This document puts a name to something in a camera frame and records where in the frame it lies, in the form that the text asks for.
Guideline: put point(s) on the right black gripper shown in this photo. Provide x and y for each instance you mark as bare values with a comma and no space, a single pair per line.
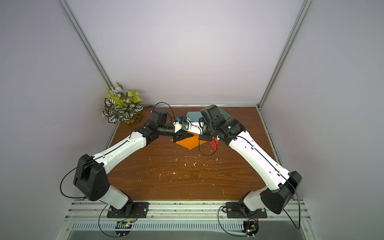
204,132

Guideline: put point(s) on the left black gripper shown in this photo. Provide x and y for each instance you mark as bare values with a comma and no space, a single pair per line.
179,136

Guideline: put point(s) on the orange square paper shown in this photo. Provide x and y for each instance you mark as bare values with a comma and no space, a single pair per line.
191,142

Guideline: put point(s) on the red square paper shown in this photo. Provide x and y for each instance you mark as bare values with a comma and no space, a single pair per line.
214,143

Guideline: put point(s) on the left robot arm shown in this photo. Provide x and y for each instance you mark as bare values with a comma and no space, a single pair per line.
91,176

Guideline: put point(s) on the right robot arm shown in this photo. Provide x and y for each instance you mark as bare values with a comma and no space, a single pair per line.
281,184

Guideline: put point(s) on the light blue dustpan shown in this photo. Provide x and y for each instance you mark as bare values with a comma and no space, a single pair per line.
194,116

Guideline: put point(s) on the green hand brush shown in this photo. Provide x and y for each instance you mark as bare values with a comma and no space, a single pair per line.
225,114

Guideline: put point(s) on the potted artificial plant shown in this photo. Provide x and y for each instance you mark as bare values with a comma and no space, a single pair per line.
121,106

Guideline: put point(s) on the right connector board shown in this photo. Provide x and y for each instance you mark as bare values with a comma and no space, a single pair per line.
251,227

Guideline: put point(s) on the connector board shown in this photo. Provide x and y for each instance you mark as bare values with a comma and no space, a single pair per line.
123,228
251,227

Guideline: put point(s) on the left connector board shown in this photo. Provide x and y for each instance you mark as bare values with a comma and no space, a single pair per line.
123,228

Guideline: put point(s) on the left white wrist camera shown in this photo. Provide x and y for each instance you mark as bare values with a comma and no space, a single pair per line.
180,124

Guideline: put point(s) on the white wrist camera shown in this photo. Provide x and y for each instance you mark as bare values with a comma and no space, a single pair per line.
192,128
180,124

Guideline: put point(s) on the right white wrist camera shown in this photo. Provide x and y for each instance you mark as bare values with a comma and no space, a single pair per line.
192,128

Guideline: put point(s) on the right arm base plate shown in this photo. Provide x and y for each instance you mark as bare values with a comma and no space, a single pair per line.
236,210

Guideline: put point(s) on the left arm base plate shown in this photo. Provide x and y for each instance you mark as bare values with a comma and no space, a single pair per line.
138,210

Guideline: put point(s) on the aluminium front rail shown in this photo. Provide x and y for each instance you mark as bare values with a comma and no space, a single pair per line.
181,210

